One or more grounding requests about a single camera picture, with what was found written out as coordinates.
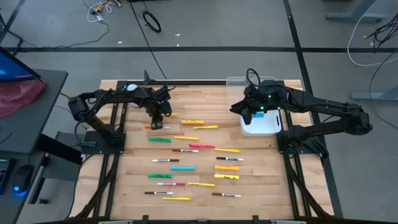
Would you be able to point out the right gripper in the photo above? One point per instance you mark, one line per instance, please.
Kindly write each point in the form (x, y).
(267, 95)

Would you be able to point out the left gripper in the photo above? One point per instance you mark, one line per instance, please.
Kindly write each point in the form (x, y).
(157, 99)

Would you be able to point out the slim yellow highlighter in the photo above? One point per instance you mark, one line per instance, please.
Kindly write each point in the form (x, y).
(177, 198)
(227, 150)
(186, 137)
(206, 127)
(174, 115)

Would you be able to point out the orange dry-erase marker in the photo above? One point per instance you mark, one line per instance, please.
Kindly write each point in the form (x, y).
(148, 127)

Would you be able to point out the green highlighter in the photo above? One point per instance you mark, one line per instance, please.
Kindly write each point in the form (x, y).
(159, 139)
(160, 175)

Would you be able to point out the thick orange-yellow highlighter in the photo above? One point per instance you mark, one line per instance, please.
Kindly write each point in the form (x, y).
(192, 122)
(227, 168)

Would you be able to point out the black dry-erase marker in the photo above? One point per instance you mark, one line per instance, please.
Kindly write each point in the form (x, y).
(230, 158)

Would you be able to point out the pink highlighter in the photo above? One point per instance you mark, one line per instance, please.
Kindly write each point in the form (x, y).
(202, 145)

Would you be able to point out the teal Sharpie highlighter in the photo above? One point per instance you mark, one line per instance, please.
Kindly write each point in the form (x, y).
(183, 168)

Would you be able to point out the yellow Sharpie highlighter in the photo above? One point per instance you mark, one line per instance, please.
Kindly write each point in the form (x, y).
(226, 176)

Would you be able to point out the magenta Expo dry-erase marker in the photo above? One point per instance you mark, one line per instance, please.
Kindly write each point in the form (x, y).
(171, 183)

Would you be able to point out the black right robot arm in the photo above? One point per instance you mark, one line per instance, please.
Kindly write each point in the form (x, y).
(326, 105)

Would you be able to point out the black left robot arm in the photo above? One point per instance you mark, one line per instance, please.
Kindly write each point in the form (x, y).
(102, 94)

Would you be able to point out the blue highlighter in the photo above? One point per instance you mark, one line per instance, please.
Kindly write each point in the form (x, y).
(258, 115)

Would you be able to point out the white plastic bin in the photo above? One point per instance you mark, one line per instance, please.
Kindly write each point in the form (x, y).
(264, 127)

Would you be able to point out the white bulb brass lamp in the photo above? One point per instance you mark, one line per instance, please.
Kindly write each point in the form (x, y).
(132, 87)

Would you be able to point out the yellow BIC brite liner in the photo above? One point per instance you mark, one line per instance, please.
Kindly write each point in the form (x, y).
(202, 184)

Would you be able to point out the black desk leg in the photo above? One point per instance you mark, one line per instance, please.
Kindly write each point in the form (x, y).
(59, 148)

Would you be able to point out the grey desk foot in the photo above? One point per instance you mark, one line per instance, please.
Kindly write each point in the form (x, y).
(354, 15)
(373, 96)

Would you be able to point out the dark grey desk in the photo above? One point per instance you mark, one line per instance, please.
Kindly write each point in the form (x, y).
(34, 124)

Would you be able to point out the red cloth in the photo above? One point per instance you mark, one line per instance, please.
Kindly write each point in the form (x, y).
(18, 95)

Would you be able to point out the laptop screen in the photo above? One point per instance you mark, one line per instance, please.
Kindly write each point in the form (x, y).
(15, 70)

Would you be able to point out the black computer mouse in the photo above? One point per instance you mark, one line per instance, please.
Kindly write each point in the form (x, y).
(22, 177)

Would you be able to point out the black keyboard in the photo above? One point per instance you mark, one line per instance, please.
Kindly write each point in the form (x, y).
(3, 174)

